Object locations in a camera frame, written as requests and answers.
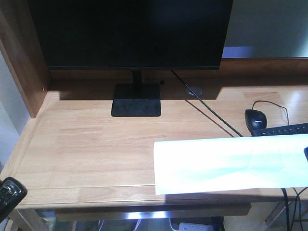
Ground black keyboard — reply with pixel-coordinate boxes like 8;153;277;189
251;123;308;137

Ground wooden desk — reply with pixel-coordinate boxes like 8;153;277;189
0;0;308;220

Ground black monitor cable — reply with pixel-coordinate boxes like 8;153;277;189
171;69;244;138

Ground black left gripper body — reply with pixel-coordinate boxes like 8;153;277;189
0;177;27;218

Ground black computer mouse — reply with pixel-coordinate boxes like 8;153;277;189
244;109;267;131

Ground white power strip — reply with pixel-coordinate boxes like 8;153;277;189
169;218;214;231

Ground white paper sheet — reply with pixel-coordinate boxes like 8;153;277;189
154;134;308;195

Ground black computer monitor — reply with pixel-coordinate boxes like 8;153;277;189
28;0;233;117

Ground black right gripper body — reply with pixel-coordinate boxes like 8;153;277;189
304;147;308;160

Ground thin black mouse cable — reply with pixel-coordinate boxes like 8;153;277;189
252;100;289;126

